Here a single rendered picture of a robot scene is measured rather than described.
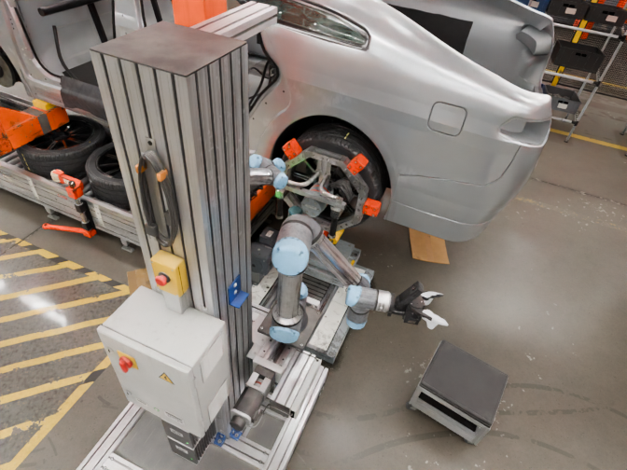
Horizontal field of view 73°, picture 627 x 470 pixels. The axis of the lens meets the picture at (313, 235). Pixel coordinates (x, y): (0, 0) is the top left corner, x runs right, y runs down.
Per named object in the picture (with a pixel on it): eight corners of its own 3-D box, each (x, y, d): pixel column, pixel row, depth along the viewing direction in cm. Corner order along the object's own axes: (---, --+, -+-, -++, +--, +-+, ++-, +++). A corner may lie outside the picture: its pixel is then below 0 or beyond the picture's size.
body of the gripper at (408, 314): (418, 311, 156) (385, 305, 157) (424, 294, 152) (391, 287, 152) (420, 325, 150) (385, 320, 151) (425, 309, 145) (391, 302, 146)
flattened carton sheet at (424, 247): (440, 221, 382) (441, 218, 380) (448, 264, 342) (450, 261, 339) (407, 217, 382) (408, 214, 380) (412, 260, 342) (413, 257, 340)
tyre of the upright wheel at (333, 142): (410, 182, 262) (339, 99, 248) (399, 202, 245) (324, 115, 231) (340, 225, 307) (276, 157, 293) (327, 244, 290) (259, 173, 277)
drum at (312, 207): (333, 200, 263) (337, 183, 253) (320, 220, 248) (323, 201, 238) (313, 194, 266) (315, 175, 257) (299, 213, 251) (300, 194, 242)
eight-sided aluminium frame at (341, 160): (358, 236, 271) (374, 164, 235) (355, 241, 267) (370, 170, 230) (283, 209, 285) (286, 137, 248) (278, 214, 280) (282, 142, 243)
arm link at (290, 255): (303, 320, 178) (315, 222, 141) (297, 350, 167) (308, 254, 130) (275, 314, 179) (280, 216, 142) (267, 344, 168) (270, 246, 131)
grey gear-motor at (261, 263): (291, 255, 323) (294, 221, 299) (265, 293, 293) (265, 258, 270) (271, 247, 327) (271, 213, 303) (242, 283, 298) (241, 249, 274)
